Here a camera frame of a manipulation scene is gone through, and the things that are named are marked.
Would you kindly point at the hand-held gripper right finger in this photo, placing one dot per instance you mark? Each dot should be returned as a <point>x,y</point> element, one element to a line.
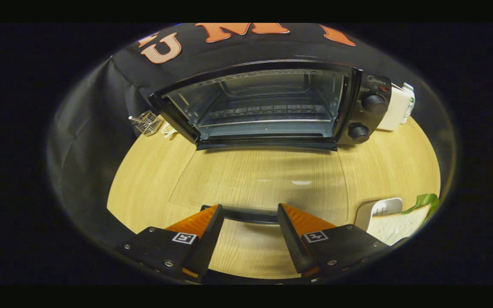
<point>291,239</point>

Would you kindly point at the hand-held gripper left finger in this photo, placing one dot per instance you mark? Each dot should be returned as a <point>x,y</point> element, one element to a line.
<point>210,239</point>

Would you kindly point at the toast and lettuce sandwich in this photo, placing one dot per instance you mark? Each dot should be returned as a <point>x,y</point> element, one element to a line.
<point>396,226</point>

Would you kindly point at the black toaster oven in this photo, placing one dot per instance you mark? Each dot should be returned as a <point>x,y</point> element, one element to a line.
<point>375,103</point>

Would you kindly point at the white pop-up toaster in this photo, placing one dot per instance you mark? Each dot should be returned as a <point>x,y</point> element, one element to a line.
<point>394,109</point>

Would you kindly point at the white plate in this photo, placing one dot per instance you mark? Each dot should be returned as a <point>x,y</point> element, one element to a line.
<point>383,207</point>

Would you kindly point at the small cream white object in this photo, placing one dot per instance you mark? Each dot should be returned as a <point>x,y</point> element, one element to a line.
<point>169,130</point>

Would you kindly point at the black backdrop cloth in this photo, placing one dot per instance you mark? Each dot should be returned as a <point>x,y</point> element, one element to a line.
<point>101,128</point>

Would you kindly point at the white bottle green label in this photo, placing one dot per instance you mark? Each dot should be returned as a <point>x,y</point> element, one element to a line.
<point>410,96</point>

